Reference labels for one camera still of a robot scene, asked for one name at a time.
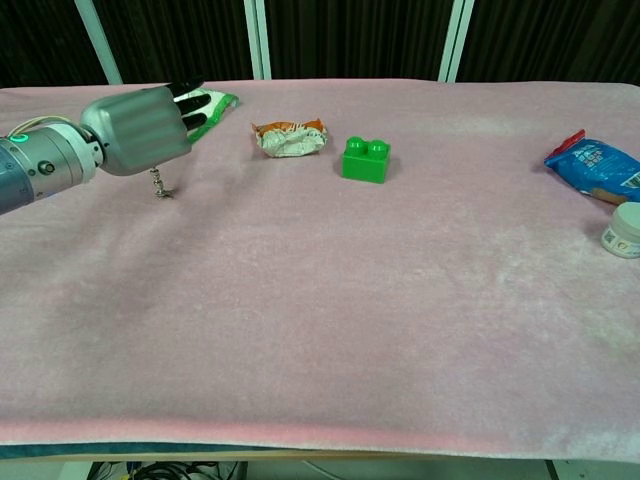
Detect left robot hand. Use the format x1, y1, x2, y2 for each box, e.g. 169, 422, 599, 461
79, 78, 209, 177

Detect orange handle with bead chain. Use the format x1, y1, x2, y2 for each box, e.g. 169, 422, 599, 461
148, 167, 174, 198

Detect green wet wipe packet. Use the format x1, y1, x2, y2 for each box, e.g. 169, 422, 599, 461
185, 87, 240, 147

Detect black curtain panel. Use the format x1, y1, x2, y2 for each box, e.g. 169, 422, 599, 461
0, 0, 109, 90
92, 0, 254, 85
457, 0, 640, 86
263, 0, 456, 81

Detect orange silver snack wrapper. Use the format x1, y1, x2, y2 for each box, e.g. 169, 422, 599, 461
249, 118, 329, 159

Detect green toy brick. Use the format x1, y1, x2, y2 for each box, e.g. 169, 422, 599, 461
341, 135, 392, 185

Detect pink table cloth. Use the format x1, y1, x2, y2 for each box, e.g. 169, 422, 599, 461
0, 78, 640, 460

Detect blue snack bag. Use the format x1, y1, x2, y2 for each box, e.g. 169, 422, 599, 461
543, 128, 640, 205

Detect white plastic jar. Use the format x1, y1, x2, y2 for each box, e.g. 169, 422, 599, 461
599, 201, 640, 260

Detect white partition post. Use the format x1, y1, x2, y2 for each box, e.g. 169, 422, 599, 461
438, 0, 475, 84
73, 0, 124, 86
243, 0, 273, 81

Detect black floor cables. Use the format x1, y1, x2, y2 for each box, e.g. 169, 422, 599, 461
89, 460, 242, 480

